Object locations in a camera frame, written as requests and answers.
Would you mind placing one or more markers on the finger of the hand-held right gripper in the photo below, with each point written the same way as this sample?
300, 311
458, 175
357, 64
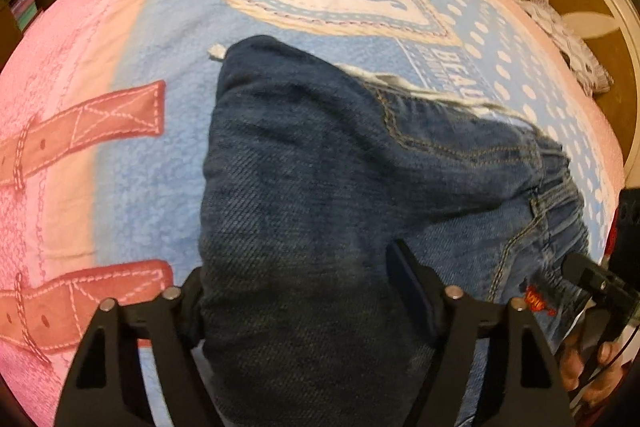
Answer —
595, 279

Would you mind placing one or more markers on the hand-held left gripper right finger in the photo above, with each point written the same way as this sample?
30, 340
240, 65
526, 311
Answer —
406, 279

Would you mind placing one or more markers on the row of pastel books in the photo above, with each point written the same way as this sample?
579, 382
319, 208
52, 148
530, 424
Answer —
25, 9

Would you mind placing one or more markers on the grey patterned cloth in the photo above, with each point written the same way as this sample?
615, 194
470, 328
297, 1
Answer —
575, 42

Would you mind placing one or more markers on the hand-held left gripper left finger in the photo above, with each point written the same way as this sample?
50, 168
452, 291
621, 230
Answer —
172, 314

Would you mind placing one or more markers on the person's right hand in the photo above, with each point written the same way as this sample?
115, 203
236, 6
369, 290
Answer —
585, 372

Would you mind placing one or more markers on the printed pink and blue blanket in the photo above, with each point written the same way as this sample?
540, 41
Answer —
125, 72

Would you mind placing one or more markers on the blue denim pants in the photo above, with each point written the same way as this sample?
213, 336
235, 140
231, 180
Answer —
325, 217

